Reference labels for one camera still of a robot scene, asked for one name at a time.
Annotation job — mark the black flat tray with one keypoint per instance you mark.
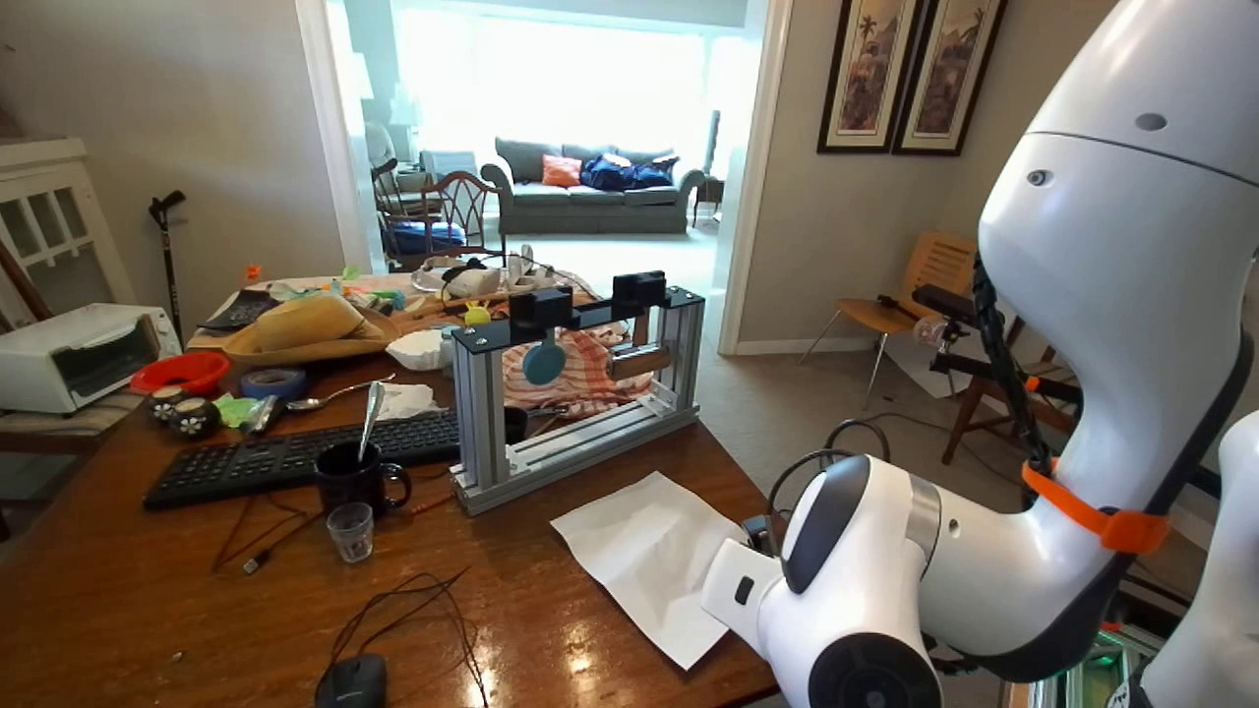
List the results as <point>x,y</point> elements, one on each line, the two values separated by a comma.
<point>243,313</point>

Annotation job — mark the black computer keyboard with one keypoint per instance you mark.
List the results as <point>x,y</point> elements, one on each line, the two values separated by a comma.
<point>251,463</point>

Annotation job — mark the black computer mouse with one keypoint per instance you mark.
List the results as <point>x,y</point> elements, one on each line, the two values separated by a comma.
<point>353,685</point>

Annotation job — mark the teal round disc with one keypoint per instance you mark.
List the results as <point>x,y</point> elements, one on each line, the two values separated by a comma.
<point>546,364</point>

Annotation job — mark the white bowl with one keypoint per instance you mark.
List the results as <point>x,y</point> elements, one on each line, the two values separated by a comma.
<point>418,349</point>

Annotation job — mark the black walking cane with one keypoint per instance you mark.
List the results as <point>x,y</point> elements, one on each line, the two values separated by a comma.
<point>166,202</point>

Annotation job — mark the black round container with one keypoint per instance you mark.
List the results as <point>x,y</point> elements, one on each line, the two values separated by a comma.
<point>183,420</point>

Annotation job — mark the small clear glass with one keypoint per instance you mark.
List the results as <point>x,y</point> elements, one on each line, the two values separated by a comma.
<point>353,535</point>

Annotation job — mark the small black camera box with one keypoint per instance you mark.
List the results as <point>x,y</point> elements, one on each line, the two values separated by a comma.
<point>542,313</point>

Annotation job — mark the green crumpled item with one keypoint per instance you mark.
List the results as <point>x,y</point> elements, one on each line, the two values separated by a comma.
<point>238,411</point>

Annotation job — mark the black padded bar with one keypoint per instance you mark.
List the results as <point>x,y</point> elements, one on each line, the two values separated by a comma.
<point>950,299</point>

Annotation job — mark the yellow green ball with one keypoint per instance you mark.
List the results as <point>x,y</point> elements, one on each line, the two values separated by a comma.
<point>478,315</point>

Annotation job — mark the blue seat cushion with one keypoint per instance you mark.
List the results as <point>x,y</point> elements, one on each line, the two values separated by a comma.
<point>427,238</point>

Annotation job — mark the white napkin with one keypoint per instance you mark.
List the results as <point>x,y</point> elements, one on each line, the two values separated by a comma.
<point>407,399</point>

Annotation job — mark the dark wooden dining chair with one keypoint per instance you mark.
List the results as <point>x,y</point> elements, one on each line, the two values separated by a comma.
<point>462,200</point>

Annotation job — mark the black pole with orange tape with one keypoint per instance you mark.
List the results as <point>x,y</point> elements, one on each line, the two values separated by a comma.
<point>969,360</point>

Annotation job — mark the mustard yellow cloth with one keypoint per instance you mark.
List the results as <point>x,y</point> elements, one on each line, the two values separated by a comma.
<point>310,326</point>

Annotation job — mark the blue tape roll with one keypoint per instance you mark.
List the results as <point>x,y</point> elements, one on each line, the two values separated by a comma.
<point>272,382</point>

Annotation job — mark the grey aluminium frame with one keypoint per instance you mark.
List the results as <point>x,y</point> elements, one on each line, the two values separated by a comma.
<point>474,420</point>

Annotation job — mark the dark grey sofa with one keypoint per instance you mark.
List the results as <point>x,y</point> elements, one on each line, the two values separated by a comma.
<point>592,210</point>

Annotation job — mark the light wooden folding chair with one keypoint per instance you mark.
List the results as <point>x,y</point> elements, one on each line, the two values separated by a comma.
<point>937,260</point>

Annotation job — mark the wooden crate with metal rails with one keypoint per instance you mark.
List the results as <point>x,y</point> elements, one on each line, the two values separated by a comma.
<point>1088,669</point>

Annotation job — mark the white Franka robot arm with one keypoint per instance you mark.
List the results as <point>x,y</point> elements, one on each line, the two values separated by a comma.
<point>1129,260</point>

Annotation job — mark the black mug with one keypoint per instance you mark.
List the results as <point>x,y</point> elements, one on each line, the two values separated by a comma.
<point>353,482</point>

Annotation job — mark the black framed picture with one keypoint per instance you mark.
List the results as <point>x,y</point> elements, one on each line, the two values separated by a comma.
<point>868,74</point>
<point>950,74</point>

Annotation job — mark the orange cushion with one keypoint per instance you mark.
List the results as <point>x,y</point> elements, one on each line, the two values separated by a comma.
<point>559,170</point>

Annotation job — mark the wide black camera box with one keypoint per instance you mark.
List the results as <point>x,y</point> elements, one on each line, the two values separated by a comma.
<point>641,294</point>

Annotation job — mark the red bowl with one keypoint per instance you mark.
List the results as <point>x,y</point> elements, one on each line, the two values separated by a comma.
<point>183,370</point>

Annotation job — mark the silver spoon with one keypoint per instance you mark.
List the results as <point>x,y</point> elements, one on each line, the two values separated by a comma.
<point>371,420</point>

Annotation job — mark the orange striped cloth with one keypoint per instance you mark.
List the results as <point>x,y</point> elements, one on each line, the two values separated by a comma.
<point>584,377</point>

